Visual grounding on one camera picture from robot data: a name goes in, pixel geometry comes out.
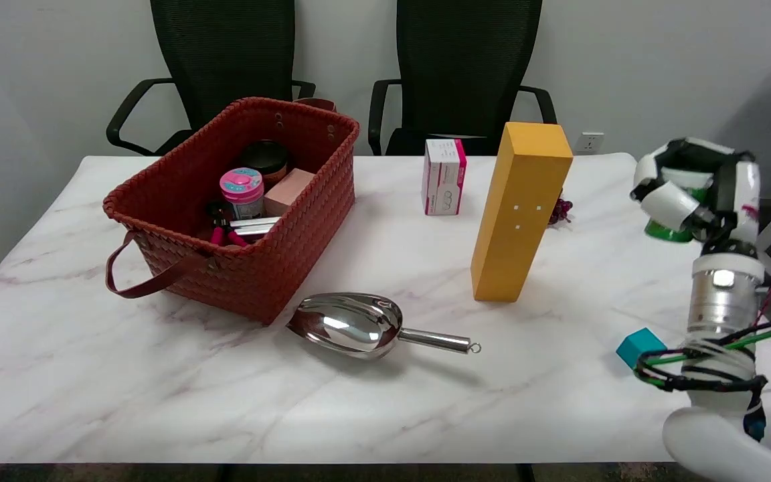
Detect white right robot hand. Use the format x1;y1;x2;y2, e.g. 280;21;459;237
630;137;762;256

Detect green gum jar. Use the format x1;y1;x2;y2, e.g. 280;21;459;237
645;187;711;243

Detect red woven basket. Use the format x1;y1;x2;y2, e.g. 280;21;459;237
104;97;361;327

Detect dark jar black lid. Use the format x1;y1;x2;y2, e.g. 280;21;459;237
238;139;290;188

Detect pink lid jar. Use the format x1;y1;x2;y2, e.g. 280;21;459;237
220;167;266;222

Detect purple toy grapes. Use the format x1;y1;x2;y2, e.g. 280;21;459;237
546;197;574;227

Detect teal cube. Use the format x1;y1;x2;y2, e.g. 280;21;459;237
616;328;667;370

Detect tall yellow block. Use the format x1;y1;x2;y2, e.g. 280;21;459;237
470;122;574;303

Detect white and pink box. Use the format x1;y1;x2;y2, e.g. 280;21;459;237
422;138;468;216

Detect black mesh office chair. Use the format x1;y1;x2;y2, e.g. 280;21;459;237
367;0;558;157
106;0;317;157

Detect shiny metal scoop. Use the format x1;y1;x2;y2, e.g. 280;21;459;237
286;292;482;361

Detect pink rectangular block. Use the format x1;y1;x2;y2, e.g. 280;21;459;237
264;168;316;217

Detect silver metal stapler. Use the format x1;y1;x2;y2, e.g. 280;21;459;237
228;216;282;243

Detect black braided cable bundle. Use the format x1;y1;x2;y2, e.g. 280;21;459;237
633;345;769;397

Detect pink handled pliers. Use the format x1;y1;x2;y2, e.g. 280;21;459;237
206;201;250;248

